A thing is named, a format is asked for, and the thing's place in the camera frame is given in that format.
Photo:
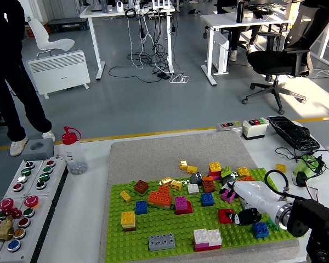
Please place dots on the dark green brick piece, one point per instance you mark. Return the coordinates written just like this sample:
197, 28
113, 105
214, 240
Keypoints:
272, 225

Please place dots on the yellow square brick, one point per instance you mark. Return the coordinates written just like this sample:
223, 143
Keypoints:
243, 172
281, 168

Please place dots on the person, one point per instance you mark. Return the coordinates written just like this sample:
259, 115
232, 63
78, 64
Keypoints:
233, 38
5, 41

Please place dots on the white flat square brick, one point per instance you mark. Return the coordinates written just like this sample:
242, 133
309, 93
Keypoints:
193, 189

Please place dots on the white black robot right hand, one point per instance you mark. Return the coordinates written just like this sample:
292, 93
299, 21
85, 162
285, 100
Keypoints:
252, 191

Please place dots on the shiny gold brick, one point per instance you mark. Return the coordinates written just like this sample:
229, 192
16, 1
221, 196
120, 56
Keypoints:
176, 185
166, 180

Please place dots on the grey sloped brick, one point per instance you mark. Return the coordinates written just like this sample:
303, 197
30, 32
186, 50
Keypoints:
196, 178

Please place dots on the small narrow yellow brick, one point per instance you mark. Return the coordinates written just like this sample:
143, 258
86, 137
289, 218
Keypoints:
125, 196

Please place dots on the white switch box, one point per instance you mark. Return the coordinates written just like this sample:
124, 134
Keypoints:
253, 131

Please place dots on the yellow red brick stack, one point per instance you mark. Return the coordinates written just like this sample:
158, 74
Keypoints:
215, 167

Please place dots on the orange long brick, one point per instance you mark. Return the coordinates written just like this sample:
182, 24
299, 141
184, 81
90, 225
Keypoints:
248, 178

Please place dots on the green studded baseplate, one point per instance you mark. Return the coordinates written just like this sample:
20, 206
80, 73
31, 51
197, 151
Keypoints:
167, 222

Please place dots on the grey block with hole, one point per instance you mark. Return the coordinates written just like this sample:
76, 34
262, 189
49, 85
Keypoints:
44, 152

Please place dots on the white small camera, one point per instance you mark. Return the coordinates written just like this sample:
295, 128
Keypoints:
120, 6

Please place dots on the lime green brick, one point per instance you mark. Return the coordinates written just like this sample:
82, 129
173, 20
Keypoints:
226, 171

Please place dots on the magenta square brick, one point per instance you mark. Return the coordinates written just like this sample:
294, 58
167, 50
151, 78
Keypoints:
227, 197
181, 202

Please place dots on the white magenta brick stack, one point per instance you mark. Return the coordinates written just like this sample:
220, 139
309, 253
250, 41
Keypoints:
207, 235

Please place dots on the red square brick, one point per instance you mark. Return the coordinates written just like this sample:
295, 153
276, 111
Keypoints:
223, 215

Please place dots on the light green tape roll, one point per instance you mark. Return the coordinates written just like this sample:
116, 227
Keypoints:
300, 167

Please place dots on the white emergency-stop button box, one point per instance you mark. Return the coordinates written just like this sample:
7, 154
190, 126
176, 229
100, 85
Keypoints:
27, 241

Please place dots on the orange brown brick stack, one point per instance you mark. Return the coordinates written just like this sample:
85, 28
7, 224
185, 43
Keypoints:
208, 185

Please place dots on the brown square brick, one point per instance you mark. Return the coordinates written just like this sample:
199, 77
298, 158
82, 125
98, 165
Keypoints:
141, 187

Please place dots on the brass valve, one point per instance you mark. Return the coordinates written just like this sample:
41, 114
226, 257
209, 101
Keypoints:
2, 233

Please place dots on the white eight-button control box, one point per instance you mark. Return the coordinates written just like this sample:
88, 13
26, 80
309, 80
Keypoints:
34, 175

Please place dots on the white computer tower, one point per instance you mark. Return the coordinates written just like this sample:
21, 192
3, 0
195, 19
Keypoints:
220, 54

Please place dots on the grey-brown table mat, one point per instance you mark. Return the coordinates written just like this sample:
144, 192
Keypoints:
167, 150

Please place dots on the yellow tan brick stack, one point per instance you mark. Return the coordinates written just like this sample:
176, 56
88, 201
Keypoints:
128, 218

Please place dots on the dark grey brick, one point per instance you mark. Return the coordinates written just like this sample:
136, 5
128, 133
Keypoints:
228, 180

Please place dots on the black bottle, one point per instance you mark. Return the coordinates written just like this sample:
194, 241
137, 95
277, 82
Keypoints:
240, 13

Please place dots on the grey eight-stud brick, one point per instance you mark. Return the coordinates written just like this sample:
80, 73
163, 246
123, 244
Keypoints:
161, 242

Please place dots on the white panel heater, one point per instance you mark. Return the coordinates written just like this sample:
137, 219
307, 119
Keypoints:
57, 71

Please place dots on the white plastic chair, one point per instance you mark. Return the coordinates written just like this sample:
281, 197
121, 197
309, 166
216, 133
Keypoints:
44, 35

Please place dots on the white desk with tower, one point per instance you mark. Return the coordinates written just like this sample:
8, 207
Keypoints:
222, 20

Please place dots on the grey switch box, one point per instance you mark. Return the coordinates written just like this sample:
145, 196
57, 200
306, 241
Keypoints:
228, 126

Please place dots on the blue square brick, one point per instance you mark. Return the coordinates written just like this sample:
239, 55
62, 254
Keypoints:
207, 200
141, 207
261, 230

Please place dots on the black power adapter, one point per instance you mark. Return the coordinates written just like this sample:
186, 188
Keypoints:
163, 76

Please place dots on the clear bottle red cap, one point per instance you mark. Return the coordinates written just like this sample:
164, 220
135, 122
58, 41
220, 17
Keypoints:
72, 156

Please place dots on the black keyboard tray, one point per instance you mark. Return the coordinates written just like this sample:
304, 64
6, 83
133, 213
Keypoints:
290, 131

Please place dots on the orange brick cluster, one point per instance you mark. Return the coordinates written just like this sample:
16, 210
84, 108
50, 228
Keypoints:
159, 197

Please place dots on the red sloped brick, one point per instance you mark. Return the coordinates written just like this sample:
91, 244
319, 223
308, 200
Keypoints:
189, 208

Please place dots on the black wheeled dolly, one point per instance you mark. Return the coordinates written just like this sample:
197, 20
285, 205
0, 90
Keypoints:
68, 22

